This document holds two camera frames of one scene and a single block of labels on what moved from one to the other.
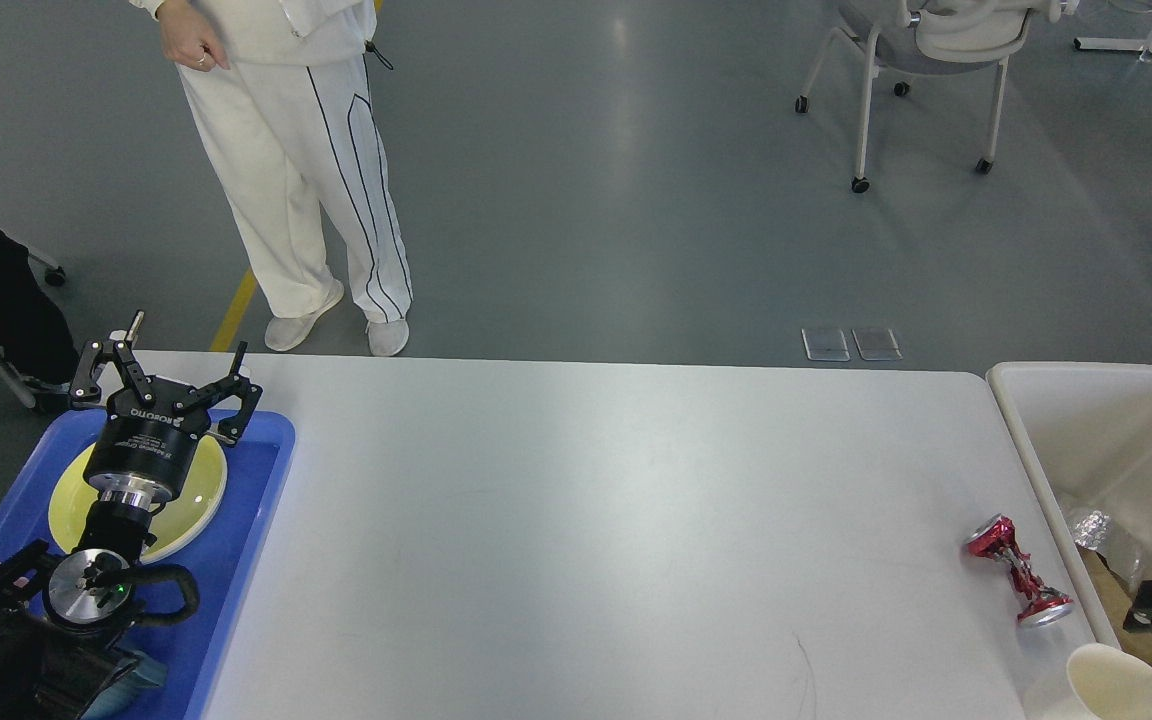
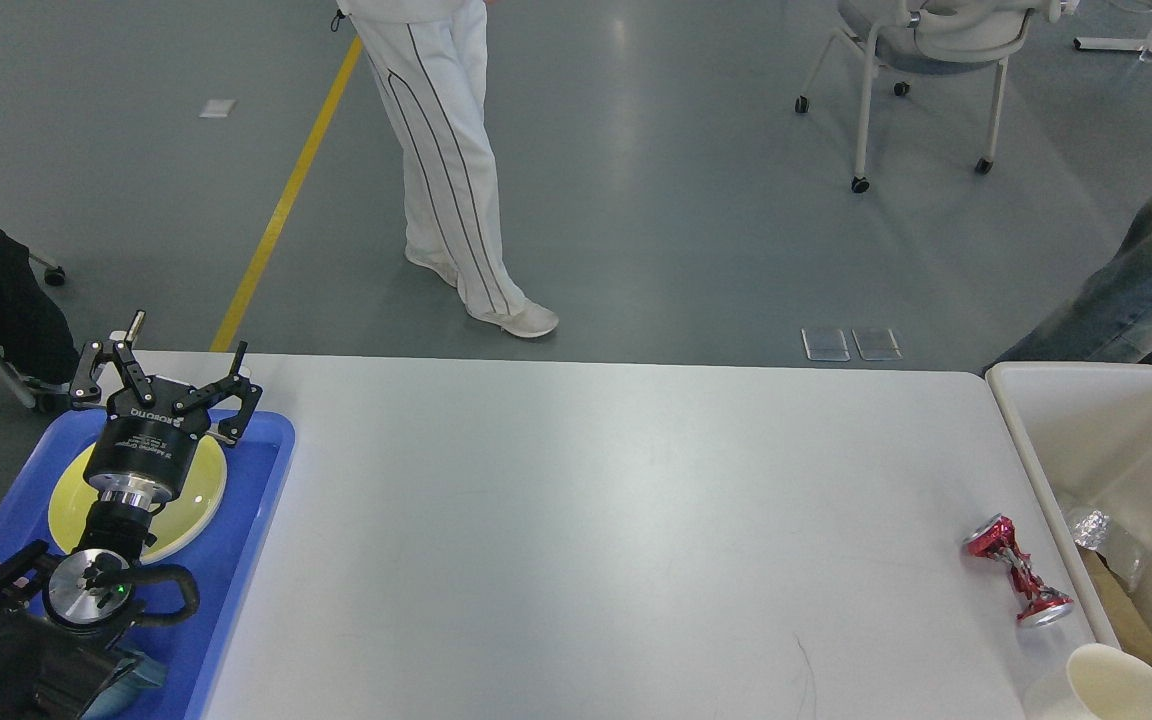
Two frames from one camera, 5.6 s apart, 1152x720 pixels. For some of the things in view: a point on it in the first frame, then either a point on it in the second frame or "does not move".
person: (291, 128) → (429, 59)
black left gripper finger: (85, 385) does not move
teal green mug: (138, 671) does not move
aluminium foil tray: (1120, 552) does not move
